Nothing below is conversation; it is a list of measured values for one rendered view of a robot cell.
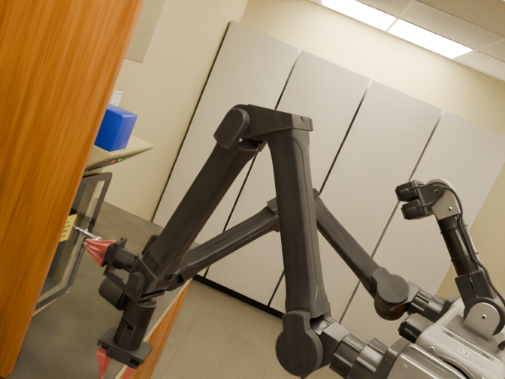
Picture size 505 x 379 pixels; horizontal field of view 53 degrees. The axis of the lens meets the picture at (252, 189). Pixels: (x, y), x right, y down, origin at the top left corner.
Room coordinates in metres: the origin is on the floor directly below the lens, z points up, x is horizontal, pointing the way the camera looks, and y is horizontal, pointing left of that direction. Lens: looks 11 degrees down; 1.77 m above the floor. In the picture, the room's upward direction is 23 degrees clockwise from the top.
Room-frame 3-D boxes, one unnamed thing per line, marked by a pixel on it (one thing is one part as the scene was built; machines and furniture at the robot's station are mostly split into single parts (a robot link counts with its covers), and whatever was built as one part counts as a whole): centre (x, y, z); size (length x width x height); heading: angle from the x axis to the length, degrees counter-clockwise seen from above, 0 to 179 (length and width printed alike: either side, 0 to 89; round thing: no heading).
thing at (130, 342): (0.95, 0.12, 1.21); 0.10 x 0.07 x 0.07; 87
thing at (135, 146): (1.27, 0.37, 1.46); 0.32 x 0.11 x 0.10; 177
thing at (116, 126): (1.17, 0.38, 1.56); 0.10 x 0.10 x 0.09; 87
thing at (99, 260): (1.31, 0.32, 1.20); 0.09 x 0.07 x 0.07; 87
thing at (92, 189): (1.27, 0.41, 1.19); 0.30 x 0.01 x 0.40; 173
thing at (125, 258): (1.31, 0.25, 1.20); 0.07 x 0.07 x 0.10; 87
